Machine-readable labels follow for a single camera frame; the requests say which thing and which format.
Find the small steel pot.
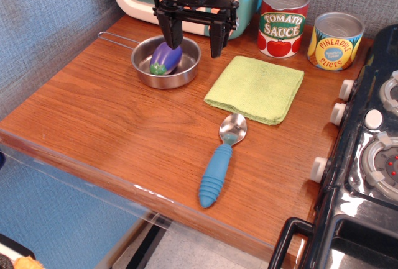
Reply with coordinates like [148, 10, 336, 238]
[98, 32, 201, 89]

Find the orange object bottom left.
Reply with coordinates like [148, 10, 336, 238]
[0, 233, 44, 269]

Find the blue handled metal spoon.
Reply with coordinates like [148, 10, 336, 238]
[198, 113, 248, 208]

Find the green folded cloth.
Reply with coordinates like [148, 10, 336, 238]
[204, 56, 304, 125]

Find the black toy stove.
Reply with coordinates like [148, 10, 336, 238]
[269, 25, 397, 268]

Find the pineapple slices can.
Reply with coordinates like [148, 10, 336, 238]
[307, 12, 365, 71]

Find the tomato sauce can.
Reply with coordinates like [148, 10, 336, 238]
[257, 0, 310, 58]

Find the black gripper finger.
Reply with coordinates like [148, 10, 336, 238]
[209, 22, 230, 58]
[155, 9, 183, 49]

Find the purple toy eggplant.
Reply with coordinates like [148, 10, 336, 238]
[150, 42, 182, 75]

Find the white stove knob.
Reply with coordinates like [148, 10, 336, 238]
[310, 157, 328, 183]
[339, 80, 355, 101]
[330, 103, 346, 126]

